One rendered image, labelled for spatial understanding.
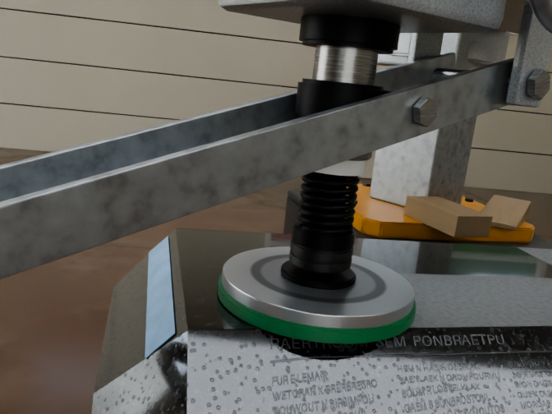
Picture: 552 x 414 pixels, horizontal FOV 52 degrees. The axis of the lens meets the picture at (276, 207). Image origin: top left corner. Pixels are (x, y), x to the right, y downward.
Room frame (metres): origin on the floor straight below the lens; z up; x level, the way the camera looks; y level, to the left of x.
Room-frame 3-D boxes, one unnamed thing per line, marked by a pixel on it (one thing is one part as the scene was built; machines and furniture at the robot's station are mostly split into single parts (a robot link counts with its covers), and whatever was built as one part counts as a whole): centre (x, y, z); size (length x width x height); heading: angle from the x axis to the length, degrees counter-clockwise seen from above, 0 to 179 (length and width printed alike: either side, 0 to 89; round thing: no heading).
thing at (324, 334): (0.60, -0.05, 0.87); 0.22 x 0.22 x 0.04
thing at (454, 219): (1.34, -0.41, 0.81); 0.20 x 0.10 x 0.05; 23
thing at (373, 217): (1.60, -0.40, 0.76); 0.49 x 0.49 x 0.05; 15
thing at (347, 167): (0.60, -0.05, 1.02); 0.07 x 0.07 x 0.04
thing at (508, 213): (1.48, -0.60, 0.80); 0.20 x 0.10 x 0.05; 149
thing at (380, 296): (0.60, -0.05, 0.87); 0.21 x 0.21 x 0.01
